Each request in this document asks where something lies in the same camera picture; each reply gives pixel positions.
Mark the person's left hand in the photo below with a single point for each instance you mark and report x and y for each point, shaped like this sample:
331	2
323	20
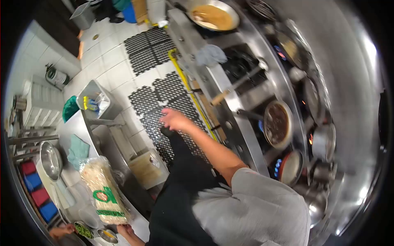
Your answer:
126	230

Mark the person's right hand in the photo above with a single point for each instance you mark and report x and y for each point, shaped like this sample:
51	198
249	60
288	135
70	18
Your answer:
178	120

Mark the person's left fingers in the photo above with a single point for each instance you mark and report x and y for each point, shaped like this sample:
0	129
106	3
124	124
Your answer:
122	227

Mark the person's right fingers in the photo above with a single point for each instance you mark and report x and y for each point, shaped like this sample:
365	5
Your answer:
167	118

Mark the black perforated floor mat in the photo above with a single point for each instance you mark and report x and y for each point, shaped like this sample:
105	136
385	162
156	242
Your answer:
149	49
166	101

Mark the small steel bowl yellow contents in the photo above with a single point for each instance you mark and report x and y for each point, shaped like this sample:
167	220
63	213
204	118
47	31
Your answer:
107	236

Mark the clear plastic container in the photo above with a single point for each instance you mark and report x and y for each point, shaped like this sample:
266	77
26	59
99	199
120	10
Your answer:
89	216

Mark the bowl of green beans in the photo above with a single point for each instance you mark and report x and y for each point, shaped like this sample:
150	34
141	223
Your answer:
83	230

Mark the clear bag of white noodles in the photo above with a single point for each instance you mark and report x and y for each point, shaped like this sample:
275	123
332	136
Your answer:
103	190

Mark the yellow gas pipe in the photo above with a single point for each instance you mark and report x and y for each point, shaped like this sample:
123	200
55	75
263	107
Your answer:
184	80

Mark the person's legs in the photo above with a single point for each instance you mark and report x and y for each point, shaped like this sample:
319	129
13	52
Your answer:
184	160

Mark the cardboard box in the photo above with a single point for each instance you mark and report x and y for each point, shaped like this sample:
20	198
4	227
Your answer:
147	169

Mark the grey bin with packets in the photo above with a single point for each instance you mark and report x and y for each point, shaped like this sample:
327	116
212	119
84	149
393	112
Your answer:
98	100

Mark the grey-blue rag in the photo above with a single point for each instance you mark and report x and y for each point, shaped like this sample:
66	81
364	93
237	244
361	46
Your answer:
211	55

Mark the steel gas stove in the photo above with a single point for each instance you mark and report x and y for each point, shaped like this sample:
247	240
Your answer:
243	101

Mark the teal cloth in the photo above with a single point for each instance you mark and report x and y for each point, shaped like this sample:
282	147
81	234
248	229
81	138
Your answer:
78	152

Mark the steel work table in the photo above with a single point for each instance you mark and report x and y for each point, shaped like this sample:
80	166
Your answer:
77	129

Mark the stack of red blue crates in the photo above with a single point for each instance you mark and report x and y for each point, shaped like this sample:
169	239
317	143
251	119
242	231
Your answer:
37	190

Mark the large steel bowl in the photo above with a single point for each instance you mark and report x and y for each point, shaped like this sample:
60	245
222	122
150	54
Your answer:
50	161

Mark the green plastic bag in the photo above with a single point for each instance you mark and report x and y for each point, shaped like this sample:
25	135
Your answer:
70	108

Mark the pan with dark sauce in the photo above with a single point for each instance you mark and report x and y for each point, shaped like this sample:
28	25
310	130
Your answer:
277	124

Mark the blue bucket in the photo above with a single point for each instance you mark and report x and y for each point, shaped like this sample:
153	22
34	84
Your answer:
129	13

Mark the wok with yellow sauce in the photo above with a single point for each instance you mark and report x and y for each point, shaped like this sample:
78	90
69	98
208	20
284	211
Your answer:
215	15

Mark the person's body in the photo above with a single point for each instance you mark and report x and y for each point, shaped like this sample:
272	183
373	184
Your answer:
252	209

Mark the white crate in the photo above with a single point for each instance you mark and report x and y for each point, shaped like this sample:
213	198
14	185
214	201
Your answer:
43	101

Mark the pan with pale contents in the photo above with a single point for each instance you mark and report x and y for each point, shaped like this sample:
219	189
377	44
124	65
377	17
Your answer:
291	167

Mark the grey waste bin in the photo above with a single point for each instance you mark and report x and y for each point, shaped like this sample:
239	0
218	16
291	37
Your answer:
82	15

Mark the dark frying pan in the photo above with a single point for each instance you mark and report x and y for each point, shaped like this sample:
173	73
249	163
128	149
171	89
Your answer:
289	49

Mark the shiny steel pot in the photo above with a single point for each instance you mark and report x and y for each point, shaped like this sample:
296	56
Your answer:
314	203

